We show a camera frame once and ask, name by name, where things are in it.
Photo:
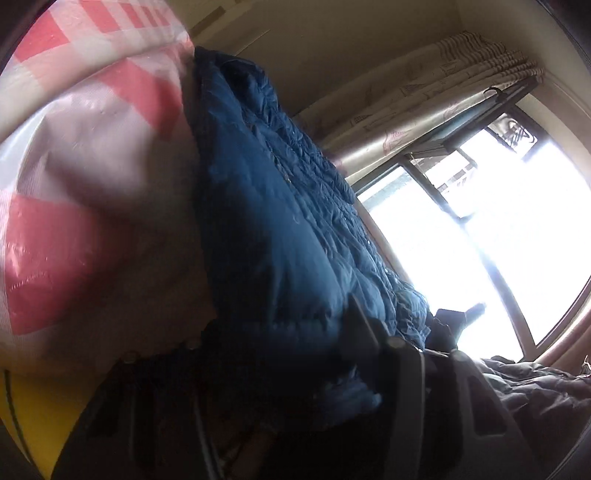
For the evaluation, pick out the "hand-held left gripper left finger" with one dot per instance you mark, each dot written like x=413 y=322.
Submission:
x=138 y=397

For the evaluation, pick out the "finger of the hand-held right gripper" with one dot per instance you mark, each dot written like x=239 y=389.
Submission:
x=450 y=325

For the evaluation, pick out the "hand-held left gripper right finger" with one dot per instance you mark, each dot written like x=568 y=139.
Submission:
x=364 y=332

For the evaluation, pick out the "blue puffer jacket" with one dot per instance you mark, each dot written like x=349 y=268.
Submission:
x=277 y=240

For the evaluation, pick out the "yellow cloth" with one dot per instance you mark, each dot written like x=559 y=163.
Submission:
x=41 y=415

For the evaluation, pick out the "dark framed window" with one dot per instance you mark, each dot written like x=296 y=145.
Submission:
x=508 y=230

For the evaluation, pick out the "grey quilted clothing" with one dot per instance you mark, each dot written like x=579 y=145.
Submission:
x=540 y=397

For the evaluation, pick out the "red white checkered bed sheet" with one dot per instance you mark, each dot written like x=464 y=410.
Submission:
x=92 y=184

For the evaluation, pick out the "sailboat print curtain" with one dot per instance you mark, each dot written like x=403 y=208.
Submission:
x=415 y=101

